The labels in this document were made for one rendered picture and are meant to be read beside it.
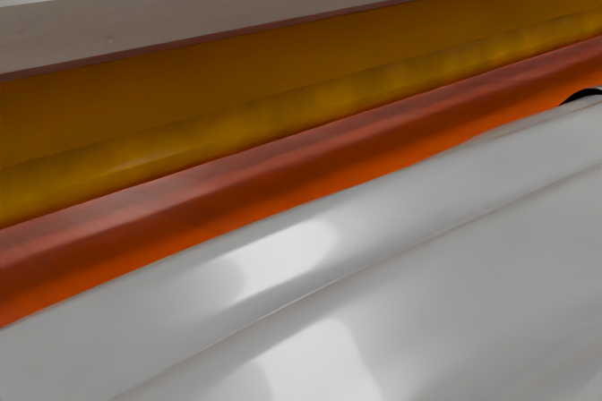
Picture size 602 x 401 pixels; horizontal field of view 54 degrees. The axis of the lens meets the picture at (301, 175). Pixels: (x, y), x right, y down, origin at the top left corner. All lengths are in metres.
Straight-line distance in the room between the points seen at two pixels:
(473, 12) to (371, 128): 0.05
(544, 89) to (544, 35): 0.04
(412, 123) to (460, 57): 0.03
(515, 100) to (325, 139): 0.05
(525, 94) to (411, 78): 0.03
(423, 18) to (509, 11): 0.04
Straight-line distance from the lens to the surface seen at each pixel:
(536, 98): 0.16
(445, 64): 0.17
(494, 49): 0.19
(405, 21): 0.16
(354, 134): 0.15
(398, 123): 0.16
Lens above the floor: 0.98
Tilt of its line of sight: 14 degrees down
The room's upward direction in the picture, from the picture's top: 11 degrees counter-clockwise
